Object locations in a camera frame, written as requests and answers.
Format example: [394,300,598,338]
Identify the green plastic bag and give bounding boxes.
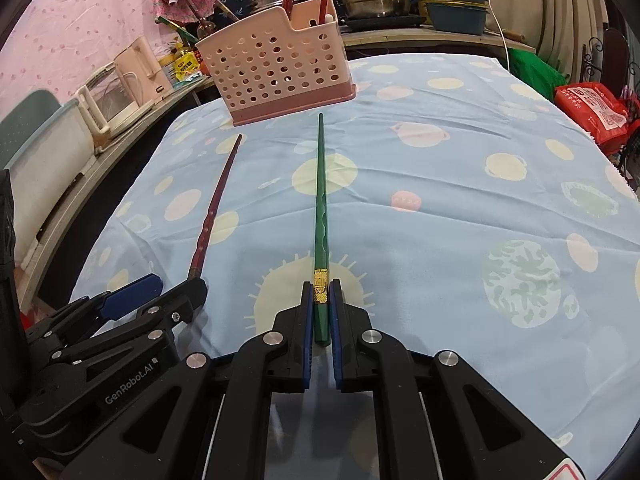
[508,49,567,101]

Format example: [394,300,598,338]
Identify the purple chopstick gold band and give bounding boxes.
[205,0,239,23]

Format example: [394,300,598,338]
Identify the black induction cooktop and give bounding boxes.
[340,15,425,32]

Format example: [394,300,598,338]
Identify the green chopstick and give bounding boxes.
[314,114,330,347]
[155,16,198,46]

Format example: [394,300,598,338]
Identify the white dish drainer box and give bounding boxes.
[1,90,96,266]

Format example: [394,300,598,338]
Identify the blue planet tablecloth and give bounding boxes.
[73,54,639,479]

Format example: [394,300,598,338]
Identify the pink electric kettle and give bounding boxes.
[114,36,172,106]

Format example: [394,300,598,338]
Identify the pink curtain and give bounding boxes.
[1,0,175,116]

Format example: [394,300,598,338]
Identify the beige curtain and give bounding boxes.
[486,0,608,82]

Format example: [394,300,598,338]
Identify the pink perforated utensil basket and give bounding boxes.
[196,0,357,127]

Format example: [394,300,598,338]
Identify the stacked yellow blue basins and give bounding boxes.
[420,0,489,36]

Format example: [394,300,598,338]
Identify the dark metal chair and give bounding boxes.
[579,25,639,179]

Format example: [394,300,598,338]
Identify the maroon chopstick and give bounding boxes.
[188,134,243,280]

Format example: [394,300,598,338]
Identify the yellow label bottle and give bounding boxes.
[174,44,200,81]

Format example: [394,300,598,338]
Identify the red plastic bag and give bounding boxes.
[553,82,639,156]

